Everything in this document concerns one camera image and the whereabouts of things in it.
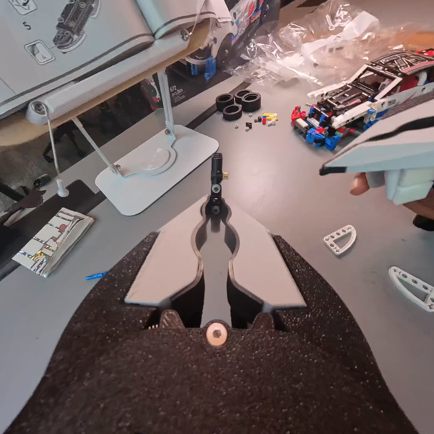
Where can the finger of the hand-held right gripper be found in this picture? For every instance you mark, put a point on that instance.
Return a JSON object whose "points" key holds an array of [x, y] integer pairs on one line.
{"points": [[390, 154], [390, 130]]}

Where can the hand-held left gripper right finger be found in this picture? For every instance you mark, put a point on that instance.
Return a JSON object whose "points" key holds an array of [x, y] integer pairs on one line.
{"points": [[268, 268]]}

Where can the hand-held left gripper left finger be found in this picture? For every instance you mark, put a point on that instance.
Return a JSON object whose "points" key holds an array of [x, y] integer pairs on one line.
{"points": [[162, 268]]}

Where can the white curved panel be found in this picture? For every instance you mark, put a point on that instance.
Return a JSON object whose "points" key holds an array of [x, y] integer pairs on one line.
{"points": [[398, 281], [351, 239]]}

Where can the black toy brick assembly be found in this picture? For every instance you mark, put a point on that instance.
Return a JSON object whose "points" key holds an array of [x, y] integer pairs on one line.
{"points": [[216, 176]]}

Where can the grey desk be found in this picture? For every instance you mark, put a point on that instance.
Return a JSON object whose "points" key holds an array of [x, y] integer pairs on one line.
{"points": [[288, 203]]}

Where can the person's right hand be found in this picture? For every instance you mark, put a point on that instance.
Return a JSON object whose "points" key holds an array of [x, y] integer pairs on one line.
{"points": [[359, 184]]}

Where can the toy brick car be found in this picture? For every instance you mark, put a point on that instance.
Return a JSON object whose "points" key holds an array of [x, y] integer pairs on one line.
{"points": [[339, 101]]}

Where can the pile of coloured pins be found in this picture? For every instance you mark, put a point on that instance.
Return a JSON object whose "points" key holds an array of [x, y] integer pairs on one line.
{"points": [[96, 275]]}

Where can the folded paper booklet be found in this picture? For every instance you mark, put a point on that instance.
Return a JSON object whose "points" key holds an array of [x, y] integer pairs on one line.
{"points": [[51, 244]]}

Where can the yellow axle connector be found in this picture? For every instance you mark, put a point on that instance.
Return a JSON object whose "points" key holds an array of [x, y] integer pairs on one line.
{"points": [[272, 117]]}

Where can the clear plastic bags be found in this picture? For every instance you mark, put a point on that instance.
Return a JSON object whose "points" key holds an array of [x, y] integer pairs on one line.
{"points": [[305, 44]]}

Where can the book stand with white base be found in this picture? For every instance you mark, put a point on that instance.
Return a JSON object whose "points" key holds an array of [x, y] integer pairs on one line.
{"points": [[190, 145]]}

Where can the black toy set box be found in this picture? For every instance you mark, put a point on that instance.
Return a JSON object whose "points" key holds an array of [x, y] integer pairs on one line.
{"points": [[244, 34]]}

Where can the open instruction manual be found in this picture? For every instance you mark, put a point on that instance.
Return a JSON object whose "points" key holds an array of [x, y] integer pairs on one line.
{"points": [[84, 40]]}

